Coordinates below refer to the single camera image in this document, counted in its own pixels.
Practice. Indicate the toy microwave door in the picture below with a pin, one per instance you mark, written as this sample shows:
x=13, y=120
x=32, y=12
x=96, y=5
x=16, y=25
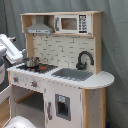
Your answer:
x=74, y=24

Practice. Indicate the white oven door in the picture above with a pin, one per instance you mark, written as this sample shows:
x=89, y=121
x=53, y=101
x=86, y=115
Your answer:
x=6, y=93

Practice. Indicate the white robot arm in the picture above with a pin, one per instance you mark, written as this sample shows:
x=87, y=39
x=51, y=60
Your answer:
x=9, y=53

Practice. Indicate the wooden toy kitchen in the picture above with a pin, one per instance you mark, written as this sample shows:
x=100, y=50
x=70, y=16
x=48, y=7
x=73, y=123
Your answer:
x=61, y=50

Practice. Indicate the grey toy sink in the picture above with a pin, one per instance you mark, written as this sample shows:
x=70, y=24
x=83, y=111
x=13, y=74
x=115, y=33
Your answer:
x=72, y=74

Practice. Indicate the black toy faucet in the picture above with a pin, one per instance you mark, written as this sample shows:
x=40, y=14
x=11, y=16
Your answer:
x=82, y=60

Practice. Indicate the black toy stovetop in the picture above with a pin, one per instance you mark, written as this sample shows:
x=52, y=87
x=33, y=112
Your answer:
x=41, y=68

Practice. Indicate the small silver pot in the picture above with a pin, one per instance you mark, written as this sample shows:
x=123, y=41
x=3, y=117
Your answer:
x=31, y=61

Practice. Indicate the right red stove knob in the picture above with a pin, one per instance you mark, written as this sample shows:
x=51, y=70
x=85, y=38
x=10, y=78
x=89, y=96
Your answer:
x=34, y=84

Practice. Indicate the red stove knob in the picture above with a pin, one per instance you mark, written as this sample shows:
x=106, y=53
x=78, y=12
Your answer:
x=15, y=79
x=34, y=84

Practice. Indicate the white cupboard door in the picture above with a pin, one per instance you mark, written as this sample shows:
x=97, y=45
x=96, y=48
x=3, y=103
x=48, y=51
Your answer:
x=63, y=106

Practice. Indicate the grey range hood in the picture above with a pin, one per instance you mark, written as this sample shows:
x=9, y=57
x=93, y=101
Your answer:
x=39, y=27

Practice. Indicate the left red stove knob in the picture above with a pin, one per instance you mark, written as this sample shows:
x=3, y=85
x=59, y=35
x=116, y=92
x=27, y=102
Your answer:
x=15, y=79

